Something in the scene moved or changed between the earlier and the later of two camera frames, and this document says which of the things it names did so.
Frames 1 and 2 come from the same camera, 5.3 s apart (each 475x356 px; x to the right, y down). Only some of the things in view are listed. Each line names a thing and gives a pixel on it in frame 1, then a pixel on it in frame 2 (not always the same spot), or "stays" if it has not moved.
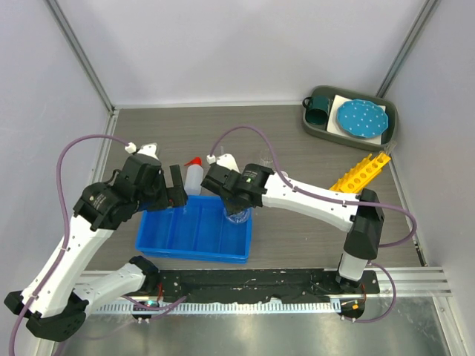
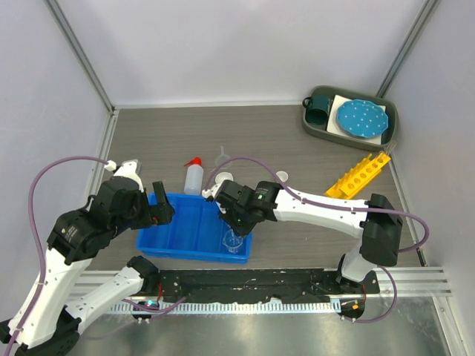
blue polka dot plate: (362, 118) stays
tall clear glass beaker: (266, 159) → (231, 241)
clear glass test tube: (390, 147) stays
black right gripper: (231, 208) → (241, 231)
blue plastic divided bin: (198, 229) stays
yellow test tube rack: (361, 174) stays
